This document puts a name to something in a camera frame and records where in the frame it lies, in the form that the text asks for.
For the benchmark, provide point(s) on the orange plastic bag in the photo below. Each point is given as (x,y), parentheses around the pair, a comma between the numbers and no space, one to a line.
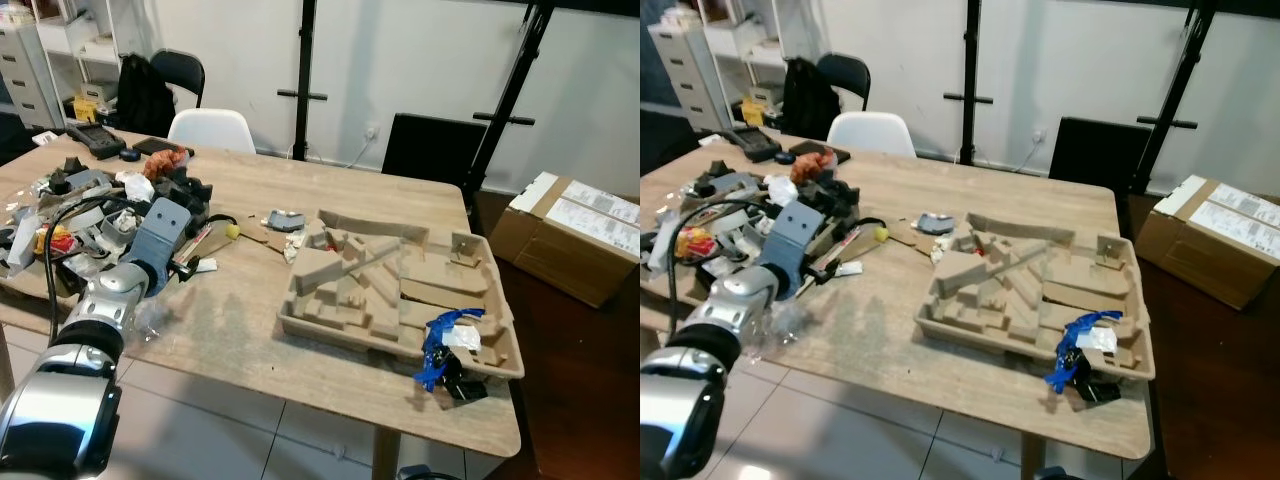
(812,165)
(165,162)

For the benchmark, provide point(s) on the moulded brown cardboard tray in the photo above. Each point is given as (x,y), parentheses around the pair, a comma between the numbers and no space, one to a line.
(380,290)
(1010,295)

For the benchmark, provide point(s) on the straight black stand pole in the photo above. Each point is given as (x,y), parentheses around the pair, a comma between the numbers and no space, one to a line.
(304,80)
(969,80)

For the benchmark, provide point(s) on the white shelf unit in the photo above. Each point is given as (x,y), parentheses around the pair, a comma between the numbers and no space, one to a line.
(80,45)
(740,45)

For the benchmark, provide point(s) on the black desk phone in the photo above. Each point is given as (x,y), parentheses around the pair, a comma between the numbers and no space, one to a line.
(752,145)
(95,140)

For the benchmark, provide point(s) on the white plastic chair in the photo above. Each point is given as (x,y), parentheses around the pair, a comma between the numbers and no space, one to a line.
(212,130)
(872,133)

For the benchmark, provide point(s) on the white wall socket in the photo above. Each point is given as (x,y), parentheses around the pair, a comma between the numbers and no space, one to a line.
(1037,135)
(372,132)

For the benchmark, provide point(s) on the small yellow ball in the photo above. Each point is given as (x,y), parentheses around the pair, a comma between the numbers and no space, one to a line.
(881,234)
(232,231)

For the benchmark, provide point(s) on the black flat panel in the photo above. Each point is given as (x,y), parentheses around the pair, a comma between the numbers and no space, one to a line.
(432,150)
(1098,152)

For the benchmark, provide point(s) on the crumpled white paper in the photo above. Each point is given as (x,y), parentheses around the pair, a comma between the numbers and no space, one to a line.
(136,186)
(782,190)

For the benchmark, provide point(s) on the clear plastic wrap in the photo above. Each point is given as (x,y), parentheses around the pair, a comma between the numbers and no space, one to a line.
(785,322)
(158,318)

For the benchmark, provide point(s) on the white paper scrap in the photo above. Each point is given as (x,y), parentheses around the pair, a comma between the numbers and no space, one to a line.
(1098,340)
(462,337)

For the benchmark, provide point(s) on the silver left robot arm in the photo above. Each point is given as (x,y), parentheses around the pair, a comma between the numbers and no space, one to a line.
(70,385)
(700,385)

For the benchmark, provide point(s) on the slanted black stand pole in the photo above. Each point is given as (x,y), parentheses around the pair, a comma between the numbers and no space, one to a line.
(510,100)
(1172,100)

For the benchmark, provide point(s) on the grey filing cabinet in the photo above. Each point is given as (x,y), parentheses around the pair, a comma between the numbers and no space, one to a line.
(25,75)
(685,75)

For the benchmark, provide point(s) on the wooden table leg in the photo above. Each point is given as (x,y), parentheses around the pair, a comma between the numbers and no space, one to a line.
(386,455)
(1033,457)

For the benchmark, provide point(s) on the small black plastic object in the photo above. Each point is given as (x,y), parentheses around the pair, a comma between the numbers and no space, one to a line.
(1098,387)
(466,385)

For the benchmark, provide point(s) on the flat black tablet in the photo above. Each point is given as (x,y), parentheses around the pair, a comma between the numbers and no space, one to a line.
(165,146)
(825,153)

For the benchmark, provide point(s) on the yellow box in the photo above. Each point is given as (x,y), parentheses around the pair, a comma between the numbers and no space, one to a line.
(84,108)
(752,111)

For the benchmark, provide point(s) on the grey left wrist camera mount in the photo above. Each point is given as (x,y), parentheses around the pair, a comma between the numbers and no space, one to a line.
(795,245)
(158,240)

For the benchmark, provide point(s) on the black chair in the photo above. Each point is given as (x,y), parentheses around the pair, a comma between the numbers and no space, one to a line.
(185,70)
(848,75)

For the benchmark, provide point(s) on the small grey blue packet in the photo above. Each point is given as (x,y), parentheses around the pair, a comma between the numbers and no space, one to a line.
(284,222)
(936,224)

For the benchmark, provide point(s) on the brown cardboard box white label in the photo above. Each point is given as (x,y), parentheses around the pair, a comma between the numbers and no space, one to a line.
(1210,245)
(560,240)

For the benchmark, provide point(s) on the red yellow snack packet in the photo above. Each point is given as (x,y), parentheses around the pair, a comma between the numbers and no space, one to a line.
(696,243)
(56,240)

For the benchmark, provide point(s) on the black backpack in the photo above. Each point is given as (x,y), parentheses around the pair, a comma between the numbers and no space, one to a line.
(142,100)
(806,105)

